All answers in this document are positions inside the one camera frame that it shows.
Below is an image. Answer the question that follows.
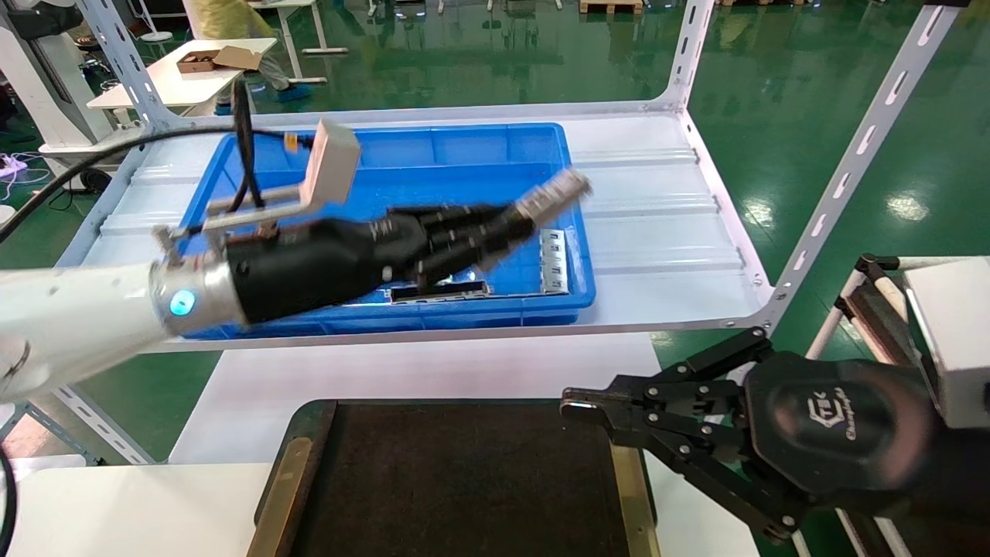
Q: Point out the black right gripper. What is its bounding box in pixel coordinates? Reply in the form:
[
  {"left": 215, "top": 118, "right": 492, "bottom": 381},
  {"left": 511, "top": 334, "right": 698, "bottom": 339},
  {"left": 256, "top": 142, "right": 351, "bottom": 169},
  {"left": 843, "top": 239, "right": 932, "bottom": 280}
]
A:
[{"left": 561, "top": 326, "right": 990, "bottom": 557}]

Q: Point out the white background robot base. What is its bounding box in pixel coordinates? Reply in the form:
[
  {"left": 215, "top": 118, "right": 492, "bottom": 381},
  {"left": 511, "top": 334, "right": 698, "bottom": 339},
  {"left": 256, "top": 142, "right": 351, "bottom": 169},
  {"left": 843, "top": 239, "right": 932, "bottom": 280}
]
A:
[{"left": 0, "top": 0, "right": 145, "bottom": 179}]

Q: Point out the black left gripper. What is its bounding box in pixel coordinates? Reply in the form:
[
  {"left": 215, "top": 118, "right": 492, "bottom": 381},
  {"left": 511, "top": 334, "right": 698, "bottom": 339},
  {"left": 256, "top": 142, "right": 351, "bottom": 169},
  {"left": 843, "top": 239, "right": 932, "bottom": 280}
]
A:
[{"left": 229, "top": 203, "right": 536, "bottom": 323}]

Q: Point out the open cardboard box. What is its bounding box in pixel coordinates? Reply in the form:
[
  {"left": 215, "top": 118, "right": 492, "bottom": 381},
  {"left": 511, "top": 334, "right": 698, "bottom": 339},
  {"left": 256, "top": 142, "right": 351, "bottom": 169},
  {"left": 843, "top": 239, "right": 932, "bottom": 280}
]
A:
[{"left": 176, "top": 46, "right": 268, "bottom": 75}]

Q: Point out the dark long metal part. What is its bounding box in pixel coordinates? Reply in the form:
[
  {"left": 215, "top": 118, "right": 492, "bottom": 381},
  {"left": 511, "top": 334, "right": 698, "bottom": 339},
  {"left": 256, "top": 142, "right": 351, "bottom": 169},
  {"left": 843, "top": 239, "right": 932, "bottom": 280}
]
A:
[{"left": 385, "top": 280, "right": 493, "bottom": 305}]

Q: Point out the person in yellow coat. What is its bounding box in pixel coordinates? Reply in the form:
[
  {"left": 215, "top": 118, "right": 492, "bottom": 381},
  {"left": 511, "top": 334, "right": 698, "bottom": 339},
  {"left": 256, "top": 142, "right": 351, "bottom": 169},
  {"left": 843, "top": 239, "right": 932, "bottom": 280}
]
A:
[{"left": 184, "top": 0, "right": 315, "bottom": 106}]

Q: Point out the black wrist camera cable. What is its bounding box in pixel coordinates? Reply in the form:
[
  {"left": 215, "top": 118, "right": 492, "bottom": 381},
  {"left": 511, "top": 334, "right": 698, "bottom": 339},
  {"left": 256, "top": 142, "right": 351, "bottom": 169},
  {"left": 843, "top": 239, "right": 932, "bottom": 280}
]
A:
[{"left": 0, "top": 77, "right": 316, "bottom": 245}]

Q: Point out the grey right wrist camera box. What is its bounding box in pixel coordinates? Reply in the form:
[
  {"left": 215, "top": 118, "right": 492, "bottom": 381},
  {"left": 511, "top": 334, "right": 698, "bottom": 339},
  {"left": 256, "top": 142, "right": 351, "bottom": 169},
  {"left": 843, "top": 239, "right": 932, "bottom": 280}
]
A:
[{"left": 903, "top": 258, "right": 990, "bottom": 431}]

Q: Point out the black floor cable coil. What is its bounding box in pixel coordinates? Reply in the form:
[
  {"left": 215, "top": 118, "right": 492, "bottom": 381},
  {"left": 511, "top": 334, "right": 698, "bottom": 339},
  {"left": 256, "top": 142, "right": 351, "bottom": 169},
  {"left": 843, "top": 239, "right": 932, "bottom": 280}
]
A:
[{"left": 48, "top": 159, "right": 114, "bottom": 211}]

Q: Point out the perforated grey metal part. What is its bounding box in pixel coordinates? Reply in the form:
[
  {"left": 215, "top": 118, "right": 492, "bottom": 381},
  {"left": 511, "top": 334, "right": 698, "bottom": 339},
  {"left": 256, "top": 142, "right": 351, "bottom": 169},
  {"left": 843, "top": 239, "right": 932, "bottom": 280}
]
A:
[{"left": 514, "top": 168, "right": 594, "bottom": 227}]

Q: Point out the white background table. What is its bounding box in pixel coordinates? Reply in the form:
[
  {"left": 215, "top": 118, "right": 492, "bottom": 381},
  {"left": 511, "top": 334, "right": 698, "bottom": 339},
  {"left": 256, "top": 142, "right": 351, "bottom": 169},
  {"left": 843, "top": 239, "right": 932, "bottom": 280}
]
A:
[{"left": 87, "top": 37, "right": 278, "bottom": 129}]

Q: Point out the blue plastic bin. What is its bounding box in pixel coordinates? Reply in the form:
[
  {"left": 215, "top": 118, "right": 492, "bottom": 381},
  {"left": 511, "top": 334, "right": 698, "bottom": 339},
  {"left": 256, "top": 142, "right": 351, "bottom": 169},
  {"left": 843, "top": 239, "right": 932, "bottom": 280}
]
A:
[{"left": 174, "top": 124, "right": 597, "bottom": 340}]

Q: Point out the white desk with legs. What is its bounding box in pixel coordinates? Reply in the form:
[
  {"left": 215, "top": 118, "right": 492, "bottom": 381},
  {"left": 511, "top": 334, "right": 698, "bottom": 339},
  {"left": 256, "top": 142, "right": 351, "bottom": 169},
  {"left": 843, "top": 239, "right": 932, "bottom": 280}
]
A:
[{"left": 247, "top": 0, "right": 350, "bottom": 86}]

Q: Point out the black tray container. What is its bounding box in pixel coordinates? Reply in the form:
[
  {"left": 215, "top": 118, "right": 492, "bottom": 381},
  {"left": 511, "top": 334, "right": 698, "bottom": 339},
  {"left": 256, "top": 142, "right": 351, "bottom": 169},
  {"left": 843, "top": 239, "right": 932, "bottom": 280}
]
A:
[{"left": 247, "top": 398, "right": 660, "bottom": 557}]

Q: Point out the slotted silver metal part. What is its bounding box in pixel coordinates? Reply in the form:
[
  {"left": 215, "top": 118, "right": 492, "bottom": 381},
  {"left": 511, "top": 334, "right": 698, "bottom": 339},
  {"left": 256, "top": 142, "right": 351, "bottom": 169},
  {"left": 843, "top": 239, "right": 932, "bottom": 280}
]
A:
[{"left": 539, "top": 229, "right": 570, "bottom": 296}]

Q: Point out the white metal shelf rack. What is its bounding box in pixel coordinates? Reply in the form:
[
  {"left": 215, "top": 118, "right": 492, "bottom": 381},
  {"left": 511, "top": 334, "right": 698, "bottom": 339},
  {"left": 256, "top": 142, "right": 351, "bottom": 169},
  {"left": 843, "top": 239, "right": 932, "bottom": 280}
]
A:
[{"left": 0, "top": 0, "right": 972, "bottom": 466}]

